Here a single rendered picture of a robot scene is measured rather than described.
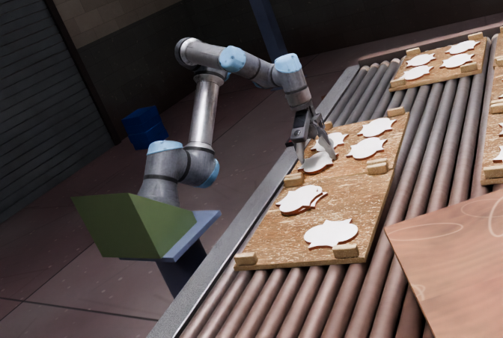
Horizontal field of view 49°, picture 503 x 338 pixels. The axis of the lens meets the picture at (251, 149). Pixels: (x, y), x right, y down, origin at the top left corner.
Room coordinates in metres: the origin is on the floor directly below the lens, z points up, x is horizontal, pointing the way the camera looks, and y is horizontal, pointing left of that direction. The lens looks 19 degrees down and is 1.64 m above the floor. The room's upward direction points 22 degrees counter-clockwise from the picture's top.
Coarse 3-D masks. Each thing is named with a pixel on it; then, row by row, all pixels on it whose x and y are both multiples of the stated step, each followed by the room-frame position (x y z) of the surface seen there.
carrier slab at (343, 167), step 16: (336, 128) 1.90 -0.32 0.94; (352, 128) 1.84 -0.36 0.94; (400, 128) 1.68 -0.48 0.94; (352, 144) 1.70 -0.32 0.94; (384, 144) 1.60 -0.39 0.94; (400, 144) 1.58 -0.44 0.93; (336, 160) 1.63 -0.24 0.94; (352, 160) 1.58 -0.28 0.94; (368, 160) 1.54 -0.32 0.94; (304, 176) 1.60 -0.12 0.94; (320, 176) 1.56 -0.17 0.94; (336, 176) 1.52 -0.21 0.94
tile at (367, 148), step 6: (372, 138) 1.66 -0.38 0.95; (378, 138) 1.64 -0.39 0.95; (360, 144) 1.65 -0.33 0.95; (366, 144) 1.63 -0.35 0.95; (372, 144) 1.62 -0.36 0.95; (378, 144) 1.60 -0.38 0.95; (354, 150) 1.63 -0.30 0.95; (360, 150) 1.61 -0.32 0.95; (366, 150) 1.59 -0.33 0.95; (372, 150) 1.57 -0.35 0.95; (378, 150) 1.56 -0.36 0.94; (348, 156) 1.61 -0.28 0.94; (354, 156) 1.58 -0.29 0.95; (360, 156) 1.57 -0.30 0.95; (366, 156) 1.55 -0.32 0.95; (372, 156) 1.55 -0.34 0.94
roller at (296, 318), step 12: (396, 96) 2.03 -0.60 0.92; (312, 276) 1.10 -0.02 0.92; (324, 276) 1.12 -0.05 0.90; (300, 288) 1.08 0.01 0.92; (312, 288) 1.06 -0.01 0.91; (300, 300) 1.03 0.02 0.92; (312, 300) 1.04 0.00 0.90; (288, 312) 1.01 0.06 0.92; (300, 312) 1.00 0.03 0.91; (288, 324) 0.97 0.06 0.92; (300, 324) 0.97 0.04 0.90; (288, 336) 0.94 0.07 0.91
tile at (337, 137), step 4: (336, 132) 1.83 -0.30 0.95; (340, 132) 1.82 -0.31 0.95; (332, 136) 1.81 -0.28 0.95; (336, 136) 1.80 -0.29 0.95; (340, 136) 1.79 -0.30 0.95; (344, 136) 1.77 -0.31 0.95; (348, 136) 1.78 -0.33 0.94; (316, 140) 1.84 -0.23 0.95; (332, 140) 1.78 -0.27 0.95; (336, 140) 1.77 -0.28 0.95; (340, 140) 1.76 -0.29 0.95; (316, 144) 1.80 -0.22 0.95; (336, 144) 1.73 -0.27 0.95; (340, 144) 1.73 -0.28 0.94; (312, 148) 1.78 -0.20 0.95; (316, 148) 1.77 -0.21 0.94; (320, 148) 1.75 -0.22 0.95
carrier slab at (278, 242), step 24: (336, 192) 1.42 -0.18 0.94; (360, 192) 1.36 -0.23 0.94; (384, 192) 1.31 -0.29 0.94; (288, 216) 1.39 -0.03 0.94; (312, 216) 1.34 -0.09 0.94; (336, 216) 1.29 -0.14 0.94; (360, 216) 1.24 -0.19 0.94; (264, 240) 1.31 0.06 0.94; (288, 240) 1.27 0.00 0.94; (360, 240) 1.14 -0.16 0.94; (264, 264) 1.20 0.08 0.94; (288, 264) 1.17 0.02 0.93; (312, 264) 1.13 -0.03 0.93; (336, 264) 1.10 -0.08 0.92
